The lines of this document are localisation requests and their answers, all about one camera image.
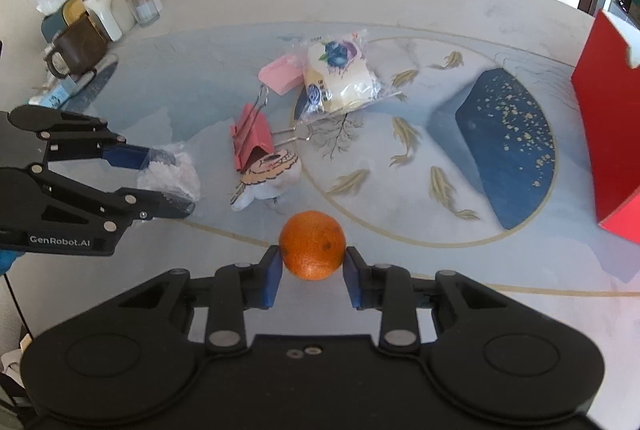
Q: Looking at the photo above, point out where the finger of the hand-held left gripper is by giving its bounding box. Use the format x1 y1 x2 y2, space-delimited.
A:
9 104 177 171
4 165 196 234

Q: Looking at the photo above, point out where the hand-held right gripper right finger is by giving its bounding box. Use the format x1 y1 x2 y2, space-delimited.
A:
344 246 511 354

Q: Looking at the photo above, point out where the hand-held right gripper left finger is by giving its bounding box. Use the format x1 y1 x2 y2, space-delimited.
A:
120 244 285 354

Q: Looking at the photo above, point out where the clear plastic wrap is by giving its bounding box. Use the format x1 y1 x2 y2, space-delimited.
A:
136 144 202 205

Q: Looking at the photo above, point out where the orange tangerine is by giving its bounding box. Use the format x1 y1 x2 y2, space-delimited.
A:
278 211 347 281

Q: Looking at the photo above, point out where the pink binder clip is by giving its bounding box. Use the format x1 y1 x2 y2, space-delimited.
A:
229 84 313 174

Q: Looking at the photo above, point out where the pink small box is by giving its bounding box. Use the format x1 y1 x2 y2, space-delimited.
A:
259 54 307 96

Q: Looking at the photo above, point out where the bread pack with blueberry print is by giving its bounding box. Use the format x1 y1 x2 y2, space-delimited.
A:
295 28 401 115

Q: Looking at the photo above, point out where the red cardboard box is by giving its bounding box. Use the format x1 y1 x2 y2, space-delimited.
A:
571 8 640 245

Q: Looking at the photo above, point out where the light blue packet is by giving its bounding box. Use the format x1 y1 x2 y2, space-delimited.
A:
30 54 118 108

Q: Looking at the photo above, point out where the brown mug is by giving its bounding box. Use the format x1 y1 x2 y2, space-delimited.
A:
46 17 111 78

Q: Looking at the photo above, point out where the white small appliance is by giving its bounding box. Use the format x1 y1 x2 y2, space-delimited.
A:
81 0 124 42

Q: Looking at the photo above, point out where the clear glass cup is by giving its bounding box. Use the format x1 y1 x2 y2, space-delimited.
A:
125 0 161 28

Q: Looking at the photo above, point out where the blue yellow lidded container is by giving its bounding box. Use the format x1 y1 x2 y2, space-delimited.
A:
41 0 118 43

